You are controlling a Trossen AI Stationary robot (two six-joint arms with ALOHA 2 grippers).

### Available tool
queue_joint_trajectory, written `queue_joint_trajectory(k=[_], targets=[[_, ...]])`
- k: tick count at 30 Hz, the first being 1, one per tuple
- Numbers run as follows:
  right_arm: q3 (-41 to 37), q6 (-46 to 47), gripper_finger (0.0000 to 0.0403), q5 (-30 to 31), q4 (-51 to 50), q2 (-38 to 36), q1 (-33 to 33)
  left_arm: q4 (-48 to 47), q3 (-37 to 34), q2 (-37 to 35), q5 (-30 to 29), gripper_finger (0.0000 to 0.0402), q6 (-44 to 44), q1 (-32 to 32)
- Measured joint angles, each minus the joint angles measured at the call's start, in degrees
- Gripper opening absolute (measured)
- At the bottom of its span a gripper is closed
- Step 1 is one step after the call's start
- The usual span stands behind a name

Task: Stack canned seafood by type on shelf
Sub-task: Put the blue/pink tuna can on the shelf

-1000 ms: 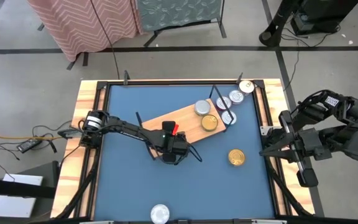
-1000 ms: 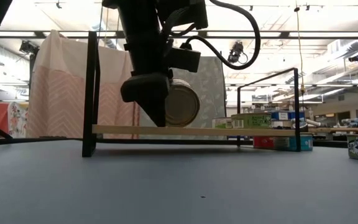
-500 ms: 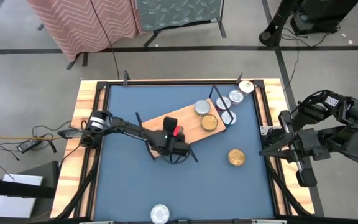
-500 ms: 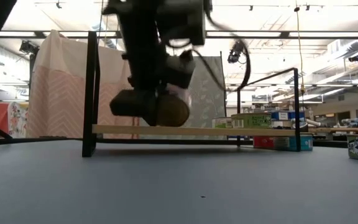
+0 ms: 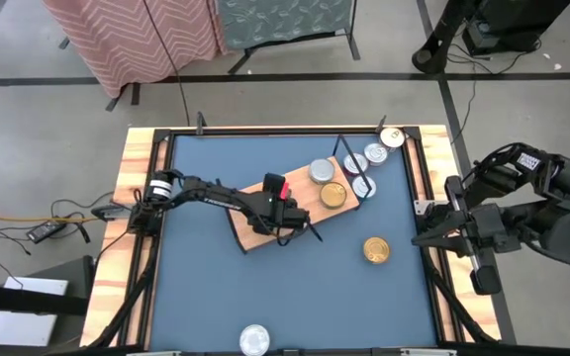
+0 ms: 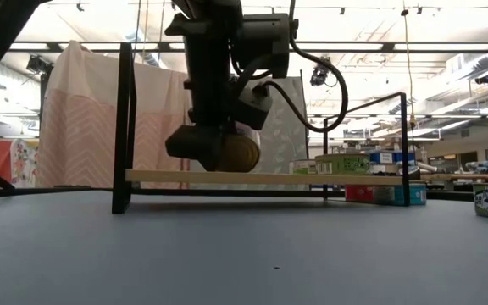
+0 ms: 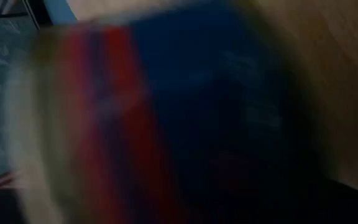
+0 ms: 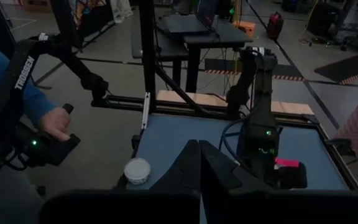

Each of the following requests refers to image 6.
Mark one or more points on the black aluminium table frame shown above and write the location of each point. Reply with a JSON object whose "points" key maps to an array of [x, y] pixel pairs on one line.
{"points": [[269, 192]]}

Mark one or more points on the white floral cloth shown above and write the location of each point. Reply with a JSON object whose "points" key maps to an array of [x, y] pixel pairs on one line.
{"points": [[23, 161]]}

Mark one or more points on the black ceiling dome device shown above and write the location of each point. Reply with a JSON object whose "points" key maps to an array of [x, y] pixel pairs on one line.
{"points": [[484, 78]]}

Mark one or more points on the Wild Planet can gold lid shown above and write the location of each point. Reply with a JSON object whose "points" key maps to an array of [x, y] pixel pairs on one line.
{"points": [[244, 154]]}

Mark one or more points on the long wooden workbench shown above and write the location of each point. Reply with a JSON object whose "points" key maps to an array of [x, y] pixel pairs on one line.
{"points": [[460, 177]]}

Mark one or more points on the red label can silver lid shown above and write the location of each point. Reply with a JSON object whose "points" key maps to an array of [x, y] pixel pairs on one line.
{"points": [[359, 194]]}

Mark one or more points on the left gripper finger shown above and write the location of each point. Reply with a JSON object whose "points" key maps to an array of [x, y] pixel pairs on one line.
{"points": [[216, 163]]}

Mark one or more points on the grey-green leaf print cloth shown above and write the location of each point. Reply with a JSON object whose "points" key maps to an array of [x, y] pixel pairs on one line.
{"points": [[286, 144]]}

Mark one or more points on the wooden shelf black metal frame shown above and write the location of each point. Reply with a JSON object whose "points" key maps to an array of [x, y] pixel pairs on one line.
{"points": [[312, 178]]}

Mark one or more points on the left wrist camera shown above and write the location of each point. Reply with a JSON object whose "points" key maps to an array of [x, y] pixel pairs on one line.
{"points": [[254, 106]]}

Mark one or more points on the pink chevron cloth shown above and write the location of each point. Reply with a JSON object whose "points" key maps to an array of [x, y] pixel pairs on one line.
{"points": [[83, 127]]}

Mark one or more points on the small black mounted device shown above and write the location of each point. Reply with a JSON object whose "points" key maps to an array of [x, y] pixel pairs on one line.
{"points": [[38, 63], [320, 74]]}

